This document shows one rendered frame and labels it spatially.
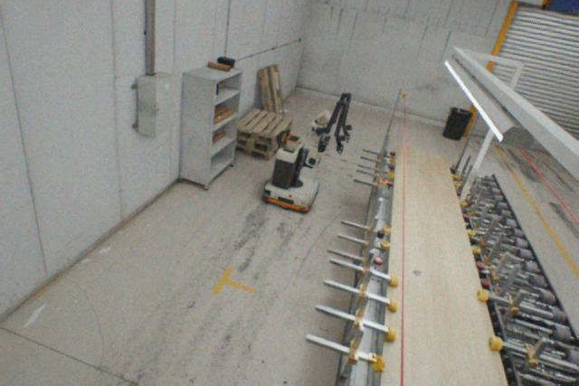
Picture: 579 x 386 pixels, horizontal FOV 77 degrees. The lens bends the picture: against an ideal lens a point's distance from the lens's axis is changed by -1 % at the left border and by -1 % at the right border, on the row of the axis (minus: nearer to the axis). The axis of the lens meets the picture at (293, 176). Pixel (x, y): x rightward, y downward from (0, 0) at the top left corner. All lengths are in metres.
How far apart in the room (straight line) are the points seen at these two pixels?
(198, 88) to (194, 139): 0.70
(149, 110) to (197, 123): 0.99
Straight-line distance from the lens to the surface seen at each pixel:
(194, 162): 5.21
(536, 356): 2.92
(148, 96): 4.11
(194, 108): 4.93
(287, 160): 4.80
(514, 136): 1.76
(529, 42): 10.90
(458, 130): 10.02
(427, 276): 3.19
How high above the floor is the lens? 2.73
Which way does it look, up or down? 27 degrees down
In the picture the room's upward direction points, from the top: 11 degrees clockwise
